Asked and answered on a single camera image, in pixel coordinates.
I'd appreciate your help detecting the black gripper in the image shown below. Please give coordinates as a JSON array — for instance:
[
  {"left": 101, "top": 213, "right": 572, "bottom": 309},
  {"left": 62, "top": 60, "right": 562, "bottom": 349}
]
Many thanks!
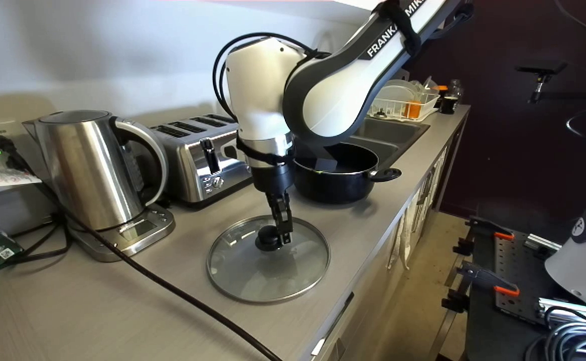
[{"left": 249, "top": 159, "right": 294, "bottom": 244}]

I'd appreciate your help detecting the glass pot lid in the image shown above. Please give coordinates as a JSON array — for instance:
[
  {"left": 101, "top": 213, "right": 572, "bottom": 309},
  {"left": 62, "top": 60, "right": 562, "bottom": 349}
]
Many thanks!
[{"left": 207, "top": 214, "right": 329, "bottom": 302}]

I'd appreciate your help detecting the black cooking pot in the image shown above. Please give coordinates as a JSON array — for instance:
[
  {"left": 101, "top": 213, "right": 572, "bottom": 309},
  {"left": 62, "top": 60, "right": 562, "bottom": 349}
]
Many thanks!
[{"left": 294, "top": 144, "right": 401, "bottom": 204}]

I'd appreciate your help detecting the stainless four-slot toaster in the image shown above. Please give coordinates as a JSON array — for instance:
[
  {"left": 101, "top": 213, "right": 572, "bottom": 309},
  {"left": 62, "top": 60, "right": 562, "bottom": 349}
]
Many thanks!
[{"left": 153, "top": 115, "right": 252, "bottom": 204}]

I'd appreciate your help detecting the stainless double sink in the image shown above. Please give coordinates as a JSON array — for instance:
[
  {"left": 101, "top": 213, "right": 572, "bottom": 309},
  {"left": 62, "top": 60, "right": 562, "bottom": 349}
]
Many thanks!
[{"left": 350, "top": 118, "right": 428, "bottom": 166}]

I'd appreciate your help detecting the dish drying rack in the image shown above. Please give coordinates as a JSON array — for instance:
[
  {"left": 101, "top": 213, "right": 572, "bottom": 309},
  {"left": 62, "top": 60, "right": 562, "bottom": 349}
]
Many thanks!
[{"left": 369, "top": 79, "right": 439, "bottom": 122}]

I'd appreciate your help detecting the stainless electric kettle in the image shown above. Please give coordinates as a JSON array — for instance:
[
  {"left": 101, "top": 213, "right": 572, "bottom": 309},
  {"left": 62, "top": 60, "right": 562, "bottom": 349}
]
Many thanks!
[{"left": 28, "top": 111, "right": 174, "bottom": 260}]

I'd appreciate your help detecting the black clamp orange tip rear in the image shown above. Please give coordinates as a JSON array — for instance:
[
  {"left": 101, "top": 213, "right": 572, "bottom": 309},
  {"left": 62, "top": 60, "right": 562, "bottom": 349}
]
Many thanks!
[{"left": 454, "top": 219, "right": 517, "bottom": 257}]

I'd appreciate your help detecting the black clamp orange tip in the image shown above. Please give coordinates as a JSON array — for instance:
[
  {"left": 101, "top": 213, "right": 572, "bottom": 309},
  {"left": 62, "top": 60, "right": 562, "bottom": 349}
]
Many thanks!
[
  {"left": 442, "top": 260, "right": 521, "bottom": 312},
  {"left": 454, "top": 219, "right": 517, "bottom": 257}
]

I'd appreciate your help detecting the black clamp orange tip front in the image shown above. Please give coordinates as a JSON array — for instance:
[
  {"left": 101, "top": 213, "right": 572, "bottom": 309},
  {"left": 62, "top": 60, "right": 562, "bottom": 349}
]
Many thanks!
[{"left": 442, "top": 260, "right": 521, "bottom": 312}]

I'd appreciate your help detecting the black perforated robot table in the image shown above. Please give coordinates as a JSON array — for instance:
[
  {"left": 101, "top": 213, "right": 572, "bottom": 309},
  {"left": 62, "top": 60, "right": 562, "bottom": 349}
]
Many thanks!
[{"left": 463, "top": 219, "right": 586, "bottom": 361}]

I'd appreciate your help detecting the black kettle power cord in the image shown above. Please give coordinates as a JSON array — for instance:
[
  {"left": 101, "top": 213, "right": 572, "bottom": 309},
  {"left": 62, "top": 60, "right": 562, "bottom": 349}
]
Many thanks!
[{"left": 0, "top": 134, "right": 283, "bottom": 361}]

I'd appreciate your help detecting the bundle of grey cables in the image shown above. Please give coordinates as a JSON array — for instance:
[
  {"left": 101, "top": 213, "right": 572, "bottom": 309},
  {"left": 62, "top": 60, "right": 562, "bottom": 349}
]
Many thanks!
[{"left": 538, "top": 305, "right": 586, "bottom": 361}]

